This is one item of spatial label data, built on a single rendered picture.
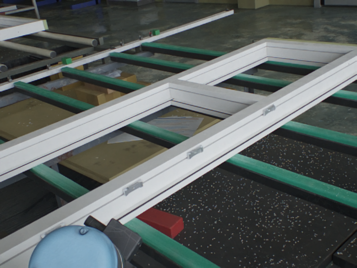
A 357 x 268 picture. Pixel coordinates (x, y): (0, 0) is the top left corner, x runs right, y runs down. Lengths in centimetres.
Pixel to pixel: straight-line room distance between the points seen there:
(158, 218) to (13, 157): 44
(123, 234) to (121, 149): 121
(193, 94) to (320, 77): 40
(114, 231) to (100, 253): 19
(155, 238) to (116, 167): 80
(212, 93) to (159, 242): 64
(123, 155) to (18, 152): 57
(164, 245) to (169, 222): 46
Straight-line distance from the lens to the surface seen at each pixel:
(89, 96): 225
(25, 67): 271
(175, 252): 84
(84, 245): 42
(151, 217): 136
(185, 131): 184
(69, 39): 311
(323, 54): 179
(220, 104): 138
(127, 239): 60
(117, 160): 171
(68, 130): 132
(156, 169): 98
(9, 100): 210
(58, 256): 42
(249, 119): 119
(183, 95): 149
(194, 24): 278
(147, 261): 127
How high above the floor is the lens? 139
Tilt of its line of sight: 25 degrees down
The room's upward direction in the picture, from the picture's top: 8 degrees counter-clockwise
